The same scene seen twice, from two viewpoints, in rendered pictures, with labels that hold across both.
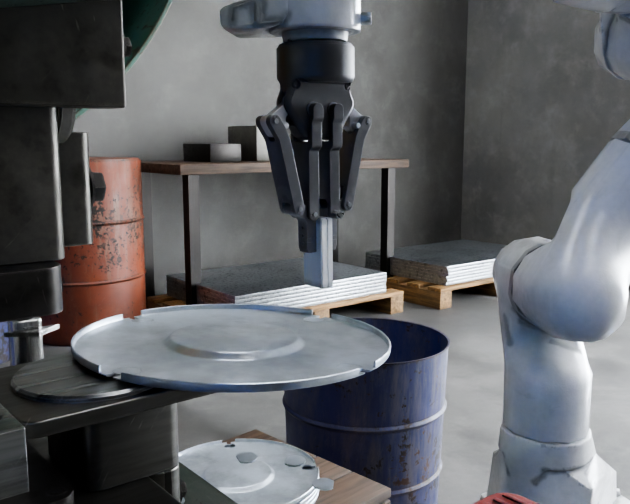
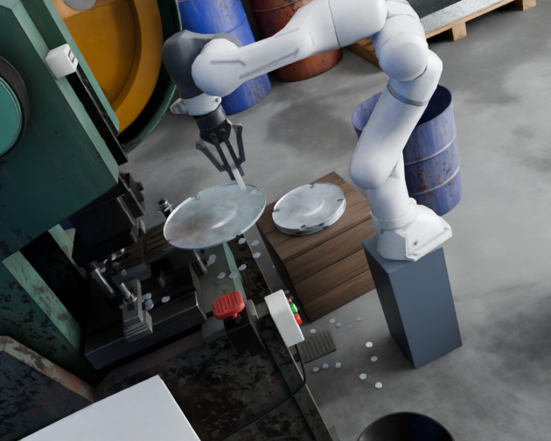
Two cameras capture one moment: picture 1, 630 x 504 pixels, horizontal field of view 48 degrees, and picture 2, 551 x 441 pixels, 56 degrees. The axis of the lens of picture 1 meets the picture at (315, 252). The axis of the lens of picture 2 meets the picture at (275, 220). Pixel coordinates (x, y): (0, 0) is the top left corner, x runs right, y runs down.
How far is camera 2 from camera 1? 0.97 m
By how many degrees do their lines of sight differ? 42
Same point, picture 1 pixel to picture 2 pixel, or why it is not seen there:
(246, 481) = (308, 210)
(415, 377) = (417, 136)
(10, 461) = (142, 271)
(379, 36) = not seen: outside the picture
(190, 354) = (194, 227)
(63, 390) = (156, 247)
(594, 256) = (366, 153)
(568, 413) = (386, 208)
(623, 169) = (384, 104)
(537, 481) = (381, 233)
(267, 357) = (215, 227)
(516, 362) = not seen: hidden behind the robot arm
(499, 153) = not seen: outside the picture
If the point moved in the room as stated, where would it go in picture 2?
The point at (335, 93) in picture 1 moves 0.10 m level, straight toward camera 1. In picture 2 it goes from (220, 125) to (199, 148)
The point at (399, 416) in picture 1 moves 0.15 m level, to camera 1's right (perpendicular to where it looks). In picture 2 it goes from (412, 157) to (450, 154)
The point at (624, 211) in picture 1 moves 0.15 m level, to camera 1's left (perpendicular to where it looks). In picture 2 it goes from (386, 126) to (329, 131)
